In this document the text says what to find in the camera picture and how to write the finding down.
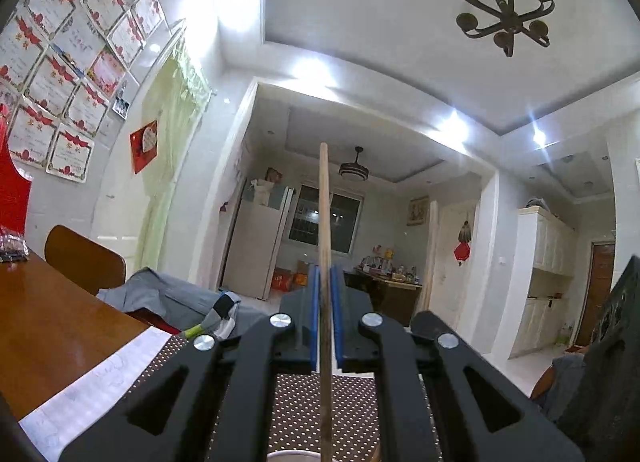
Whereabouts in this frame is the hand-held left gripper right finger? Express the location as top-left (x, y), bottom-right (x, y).
top-left (330, 265), bottom-right (587, 462)

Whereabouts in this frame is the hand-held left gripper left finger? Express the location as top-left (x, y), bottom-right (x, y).
top-left (59, 263), bottom-right (321, 462)

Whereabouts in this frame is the wooden chopstick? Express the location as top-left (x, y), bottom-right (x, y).
top-left (318, 142), bottom-right (335, 462)

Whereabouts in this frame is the pink paper cup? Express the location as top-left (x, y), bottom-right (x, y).
top-left (266, 449), bottom-right (326, 462)

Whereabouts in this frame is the dark jacket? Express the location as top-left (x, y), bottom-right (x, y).
top-left (542, 349), bottom-right (588, 423)

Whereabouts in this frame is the dark wooden desk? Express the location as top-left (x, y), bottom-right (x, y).
top-left (345, 267), bottom-right (423, 325)

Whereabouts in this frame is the wooden chair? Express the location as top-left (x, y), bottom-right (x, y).
top-left (44, 225), bottom-right (127, 295)
top-left (531, 359), bottom-right (556, 402)

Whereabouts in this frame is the brown door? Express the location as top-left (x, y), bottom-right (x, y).
top-left (575, 241), bottom-right (616, 348)

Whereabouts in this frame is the clutter of small desk items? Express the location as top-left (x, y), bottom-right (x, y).
top-left (357, 245), bottom-right (421, 283)

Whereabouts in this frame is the brown dotted placemat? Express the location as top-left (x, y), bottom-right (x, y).
top-left (125, 329), bottom-right (446, 462)

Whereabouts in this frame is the white refrigerator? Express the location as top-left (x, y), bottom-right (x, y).
top-left (220, 177), bottom-right (296, 300)

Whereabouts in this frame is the barred window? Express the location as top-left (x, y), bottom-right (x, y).
top-left (286, 185), bottom-right (365, 255)

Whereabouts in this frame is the white door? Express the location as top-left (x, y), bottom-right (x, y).
top-left (427, 202), bottom-right (476, 333)

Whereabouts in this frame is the white tall cabinet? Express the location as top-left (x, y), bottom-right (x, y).
top-left (510, 206), bottom-right (576, 358)

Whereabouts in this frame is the white plastic bag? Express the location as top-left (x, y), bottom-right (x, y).
top-left (248, 178), bottom-right (277, 207)

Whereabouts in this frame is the red door hanging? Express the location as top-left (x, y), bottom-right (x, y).
top-left (452, 222), bottom-right (473, 263)

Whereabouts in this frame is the grey jacket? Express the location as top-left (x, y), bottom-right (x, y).
top-left (97, 267), bottom-right (266, 339)

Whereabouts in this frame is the ceiling fan lamp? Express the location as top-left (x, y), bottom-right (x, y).
top-left (339, 146), bottom-right (370, 180)

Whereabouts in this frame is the white paper sheet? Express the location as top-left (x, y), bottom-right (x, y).
top-left (19, 327), bottom-right (173, 460)

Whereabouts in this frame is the green sheer curtain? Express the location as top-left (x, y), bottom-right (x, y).
top-left (137, 50), bottom-right (213, 273)

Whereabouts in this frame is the dark plastic packet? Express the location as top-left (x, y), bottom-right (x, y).
top-left (0, 226), bottom-right (27, 264)

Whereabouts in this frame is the red bag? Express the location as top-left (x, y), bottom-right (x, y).
top-left (0, 132), bottom-right (31, 253)

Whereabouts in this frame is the dark metal chandelier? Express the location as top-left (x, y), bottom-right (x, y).
top-left (446, 0), bottom-right (556, 58)

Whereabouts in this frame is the small framed wall picture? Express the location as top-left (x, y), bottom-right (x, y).
top-left (407, 196), bottom-right (430, 227)

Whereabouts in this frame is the red heart wall decoration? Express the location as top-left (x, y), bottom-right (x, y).
top-left (130, 125), bottom-right (160, 174)

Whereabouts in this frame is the wall of framed certificates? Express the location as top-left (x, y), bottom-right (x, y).
top-left (0, 0), bottom-right (166, 188)

